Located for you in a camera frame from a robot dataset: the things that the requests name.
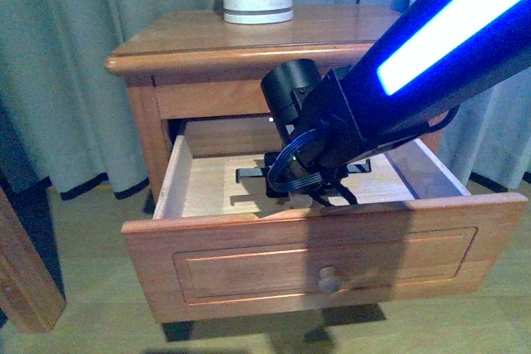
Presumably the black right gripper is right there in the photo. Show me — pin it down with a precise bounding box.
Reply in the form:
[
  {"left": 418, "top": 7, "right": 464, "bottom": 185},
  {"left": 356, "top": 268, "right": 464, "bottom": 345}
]
[{"left": 234, "top": 150, "right": 373, "bottom": 207}]

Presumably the wooden drawer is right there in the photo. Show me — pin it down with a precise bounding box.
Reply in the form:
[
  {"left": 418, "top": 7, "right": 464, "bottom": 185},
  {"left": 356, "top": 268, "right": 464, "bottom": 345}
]
[{"left": 122, "top": 117, "right": 527, "bottom": 323}]

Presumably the wooden nightstand cabinet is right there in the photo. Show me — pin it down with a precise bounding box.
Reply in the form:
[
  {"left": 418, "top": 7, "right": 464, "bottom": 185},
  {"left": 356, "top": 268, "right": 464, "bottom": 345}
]
[{"left": 104, "top": 3, "right": 443, "bottom": 206}]

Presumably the grey curtain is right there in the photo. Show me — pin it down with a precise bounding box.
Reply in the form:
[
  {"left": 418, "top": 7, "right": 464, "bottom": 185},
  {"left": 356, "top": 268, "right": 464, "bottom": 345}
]
[{"left": 1, "top": 0, "right": 530, "bottom": 196}]

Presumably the wooden furniture edge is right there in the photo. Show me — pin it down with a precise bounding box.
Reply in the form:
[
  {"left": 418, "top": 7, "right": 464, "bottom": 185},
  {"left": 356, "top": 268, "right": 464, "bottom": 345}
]
[{"left": 1, "top": 192, "right": 66, "bottom": 333}]

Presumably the blue ribbon cable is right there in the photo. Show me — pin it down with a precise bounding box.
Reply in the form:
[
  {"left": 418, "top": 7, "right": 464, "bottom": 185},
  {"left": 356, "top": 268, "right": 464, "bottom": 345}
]
[{"left": 266, "top": 129, "right": 333, "bottom": 192}]

